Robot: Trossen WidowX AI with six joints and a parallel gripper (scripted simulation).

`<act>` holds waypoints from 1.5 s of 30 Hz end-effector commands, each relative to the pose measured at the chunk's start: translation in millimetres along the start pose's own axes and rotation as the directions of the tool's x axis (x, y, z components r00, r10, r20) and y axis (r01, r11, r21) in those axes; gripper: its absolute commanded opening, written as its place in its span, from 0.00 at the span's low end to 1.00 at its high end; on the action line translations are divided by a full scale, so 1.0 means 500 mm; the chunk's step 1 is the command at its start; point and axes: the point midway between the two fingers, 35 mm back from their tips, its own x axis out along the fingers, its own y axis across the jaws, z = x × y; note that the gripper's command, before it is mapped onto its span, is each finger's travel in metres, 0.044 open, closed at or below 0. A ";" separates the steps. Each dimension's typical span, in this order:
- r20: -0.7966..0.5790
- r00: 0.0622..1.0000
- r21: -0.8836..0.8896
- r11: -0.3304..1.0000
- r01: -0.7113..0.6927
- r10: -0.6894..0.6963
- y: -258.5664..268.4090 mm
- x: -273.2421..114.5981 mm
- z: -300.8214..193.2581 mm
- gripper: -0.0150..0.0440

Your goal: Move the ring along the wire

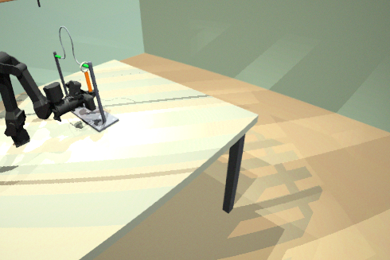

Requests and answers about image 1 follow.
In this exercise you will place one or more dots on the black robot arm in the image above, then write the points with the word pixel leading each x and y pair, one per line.
pixel 43 106

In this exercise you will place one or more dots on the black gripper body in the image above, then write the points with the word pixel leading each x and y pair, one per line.
pixel 86 100

